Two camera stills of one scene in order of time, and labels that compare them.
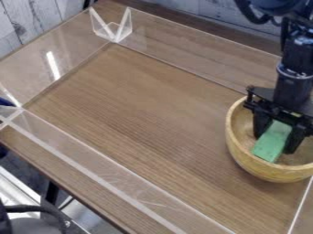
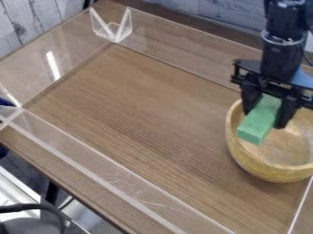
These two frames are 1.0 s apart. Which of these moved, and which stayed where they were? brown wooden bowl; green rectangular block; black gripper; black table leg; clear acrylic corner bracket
Moved: black gripper; green rectangular block
Stayed: black table leg; clear acrylic corner bracket; brown wooden bowl
